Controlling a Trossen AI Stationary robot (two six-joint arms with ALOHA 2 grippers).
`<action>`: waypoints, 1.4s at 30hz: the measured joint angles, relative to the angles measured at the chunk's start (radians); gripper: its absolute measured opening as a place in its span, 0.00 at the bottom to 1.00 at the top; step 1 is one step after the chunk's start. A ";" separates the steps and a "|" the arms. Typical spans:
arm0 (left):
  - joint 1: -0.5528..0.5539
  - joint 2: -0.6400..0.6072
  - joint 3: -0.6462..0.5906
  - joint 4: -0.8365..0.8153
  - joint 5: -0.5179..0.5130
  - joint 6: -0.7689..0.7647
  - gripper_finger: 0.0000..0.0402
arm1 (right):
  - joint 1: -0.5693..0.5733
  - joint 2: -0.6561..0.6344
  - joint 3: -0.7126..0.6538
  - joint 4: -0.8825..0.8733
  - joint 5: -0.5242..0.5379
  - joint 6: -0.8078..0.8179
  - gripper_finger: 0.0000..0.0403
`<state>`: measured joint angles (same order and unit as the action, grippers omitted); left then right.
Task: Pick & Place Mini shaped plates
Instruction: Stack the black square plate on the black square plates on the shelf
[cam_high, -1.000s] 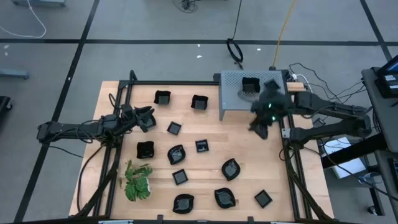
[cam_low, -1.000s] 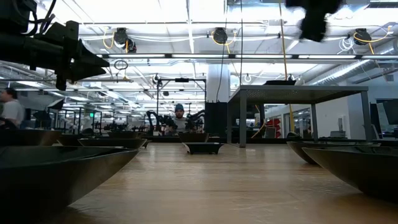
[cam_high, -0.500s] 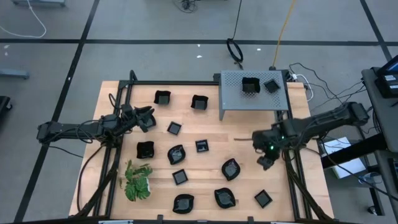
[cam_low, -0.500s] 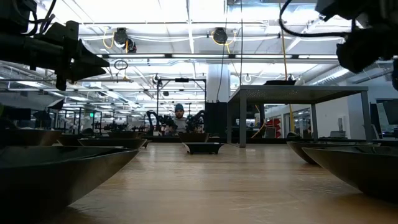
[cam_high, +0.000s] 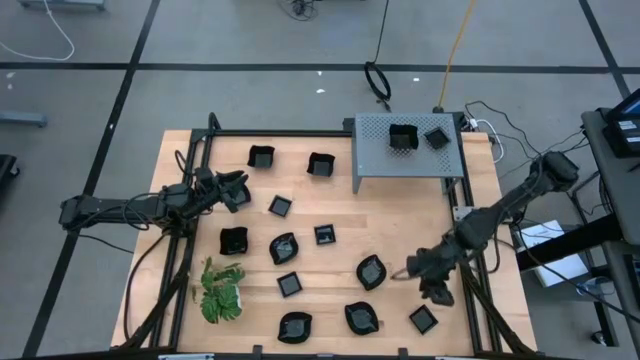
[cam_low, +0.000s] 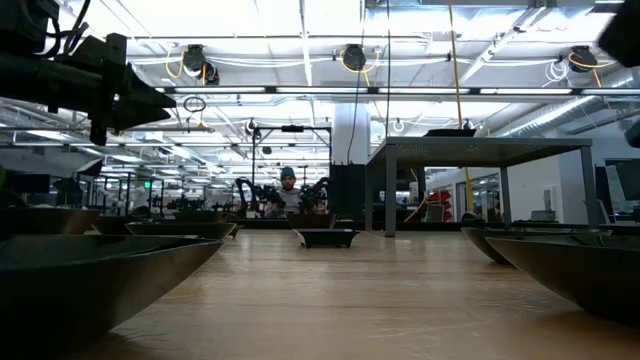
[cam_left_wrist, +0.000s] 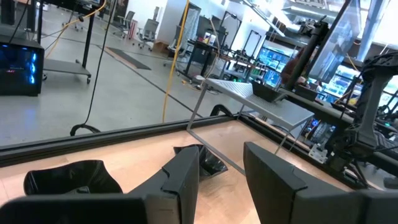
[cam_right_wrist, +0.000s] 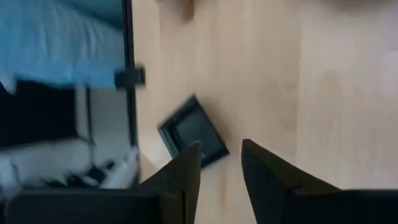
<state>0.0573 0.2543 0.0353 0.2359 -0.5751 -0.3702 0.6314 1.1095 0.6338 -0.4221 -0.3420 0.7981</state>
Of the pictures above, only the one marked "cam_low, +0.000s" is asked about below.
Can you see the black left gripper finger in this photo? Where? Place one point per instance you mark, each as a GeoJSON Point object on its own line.
{"type": "Point", "coordinates": [145, 95]}
{"type": "Point", "coordinates": [140, 119]}

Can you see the black small square plate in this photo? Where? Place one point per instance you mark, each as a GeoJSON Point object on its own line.
{"type": "Point", "coordinates": [180, 230]}
{"type": "Point", "coordinates": [325, 237]}
{"type": "Point", "coordinates": [117, 225]}

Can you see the black leaf-shaped round plate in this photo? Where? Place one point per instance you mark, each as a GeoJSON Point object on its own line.
{"type": "Point", "coordinates": [75, 280]}

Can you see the black deep angular plate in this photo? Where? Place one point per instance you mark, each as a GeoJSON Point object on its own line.
{"type": "Point", "coordinates": [311, 221]}

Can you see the black deep square plate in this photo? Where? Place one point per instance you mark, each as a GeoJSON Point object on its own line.
{"type": "Point", "coordinates": [450, 132]}

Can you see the black mini plate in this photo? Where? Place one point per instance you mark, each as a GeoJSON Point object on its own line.
{"type": "Point", "coordinates": [485, 245]}
{"type": "Point", "coordinates": [575, 270]}

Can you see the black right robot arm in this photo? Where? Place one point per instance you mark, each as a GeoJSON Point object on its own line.
{"type": "Point", "coordinates": [622, 30]}

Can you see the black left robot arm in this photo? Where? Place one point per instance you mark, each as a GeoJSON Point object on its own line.
{"type": "Point", "coordinates": [30, 75]}

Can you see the black background robot arm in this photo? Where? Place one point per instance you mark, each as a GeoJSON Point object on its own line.
{"type": "Point", "coordinates": [315, 195]}
{"type": "Point", "coordinates": [252, 195]}

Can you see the person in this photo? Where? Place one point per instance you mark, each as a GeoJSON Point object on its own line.
{"type": "Point", "coordinates": [288, 197]}

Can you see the ceiling light strip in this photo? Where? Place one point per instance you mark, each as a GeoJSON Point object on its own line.
{"type": "Point", "coordinates": [350, 91]}

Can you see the black cabinet panel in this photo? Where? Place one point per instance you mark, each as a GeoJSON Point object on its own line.
{"type": "Point", "coordinates": [346, 192]}

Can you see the red storage bins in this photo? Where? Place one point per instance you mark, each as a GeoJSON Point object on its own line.
{"type": "Point", "coordinates": [440, 202]}

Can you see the grey metal table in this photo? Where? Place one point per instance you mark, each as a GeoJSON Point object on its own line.
{"type": "Point", "coordinates": [475, 150]}

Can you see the black background gantry frame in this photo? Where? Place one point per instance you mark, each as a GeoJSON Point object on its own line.
{"type": "Point", "coordinates": [292, 129]}

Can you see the silver ventilation duct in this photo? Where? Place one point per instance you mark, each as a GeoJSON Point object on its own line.
{"type": "Point", "coordinates": [550, 112]}

